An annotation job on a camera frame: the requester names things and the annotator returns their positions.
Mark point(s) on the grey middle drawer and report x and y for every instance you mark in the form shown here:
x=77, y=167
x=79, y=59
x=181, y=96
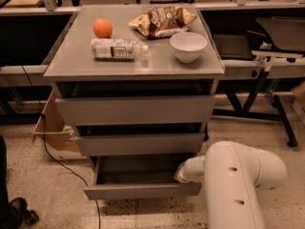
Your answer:
x=112, y=145

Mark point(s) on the white bowl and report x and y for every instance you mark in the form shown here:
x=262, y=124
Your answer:
x=187, y=46

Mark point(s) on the clear plastic water bottle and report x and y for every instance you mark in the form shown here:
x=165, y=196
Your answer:
x=117, y=49

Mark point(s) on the orange fruit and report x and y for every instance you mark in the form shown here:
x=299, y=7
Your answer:
x=102, y=28

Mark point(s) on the cardboard box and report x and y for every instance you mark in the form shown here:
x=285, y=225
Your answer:
x=53, y=131

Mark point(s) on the grey drawer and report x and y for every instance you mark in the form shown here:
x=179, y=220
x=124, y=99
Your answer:
x=139, y=176
x=112, y=145
x=136, y=110

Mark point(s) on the grey bottom drawer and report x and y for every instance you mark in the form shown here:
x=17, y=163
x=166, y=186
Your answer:
x=139, y=176

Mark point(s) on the brown yellow chip bag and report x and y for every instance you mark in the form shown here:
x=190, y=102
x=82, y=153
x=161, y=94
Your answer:
x=161, y=22

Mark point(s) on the grey top drawer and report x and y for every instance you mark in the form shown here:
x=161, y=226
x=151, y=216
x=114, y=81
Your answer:
x=136, y=110

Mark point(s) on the grey drawer cabinet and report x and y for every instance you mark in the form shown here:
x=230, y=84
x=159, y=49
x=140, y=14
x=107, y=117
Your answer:
x=74, y=73

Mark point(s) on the black folding stand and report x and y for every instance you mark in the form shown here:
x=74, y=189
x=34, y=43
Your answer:
x=244, y=111

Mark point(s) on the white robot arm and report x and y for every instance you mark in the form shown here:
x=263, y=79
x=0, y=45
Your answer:
x=232, y=172

